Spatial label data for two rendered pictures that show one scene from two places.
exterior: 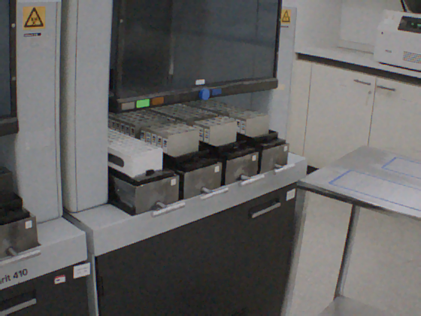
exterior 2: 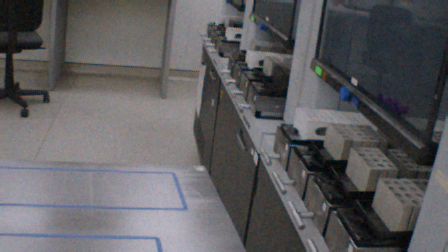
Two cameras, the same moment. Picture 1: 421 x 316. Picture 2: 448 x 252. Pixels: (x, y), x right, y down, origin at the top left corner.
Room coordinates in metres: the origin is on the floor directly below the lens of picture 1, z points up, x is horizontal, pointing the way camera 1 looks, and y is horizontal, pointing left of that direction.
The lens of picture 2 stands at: (1.78, -0.93, 1.24)
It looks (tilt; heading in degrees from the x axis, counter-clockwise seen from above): 19 degrees down; 127
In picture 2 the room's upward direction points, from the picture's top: 8 degrees clockwise
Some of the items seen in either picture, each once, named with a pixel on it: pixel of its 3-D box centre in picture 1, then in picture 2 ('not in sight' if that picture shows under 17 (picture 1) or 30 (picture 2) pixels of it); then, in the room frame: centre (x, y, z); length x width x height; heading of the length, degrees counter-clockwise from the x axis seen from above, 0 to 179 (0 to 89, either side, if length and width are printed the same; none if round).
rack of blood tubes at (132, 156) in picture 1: (111, 150); (351, 129); (1.27, 0.27, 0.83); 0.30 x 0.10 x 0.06; 48
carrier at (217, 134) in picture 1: (220, 133); (361, 171); (1.43, -0.01, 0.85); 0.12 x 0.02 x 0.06; 138
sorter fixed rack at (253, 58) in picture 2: not in sight; (285, 64); (0.74, 0.74, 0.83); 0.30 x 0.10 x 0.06; 48
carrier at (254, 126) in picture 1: (255, 126); (391, 206); (1.54, -0.11, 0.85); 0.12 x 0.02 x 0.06; 137
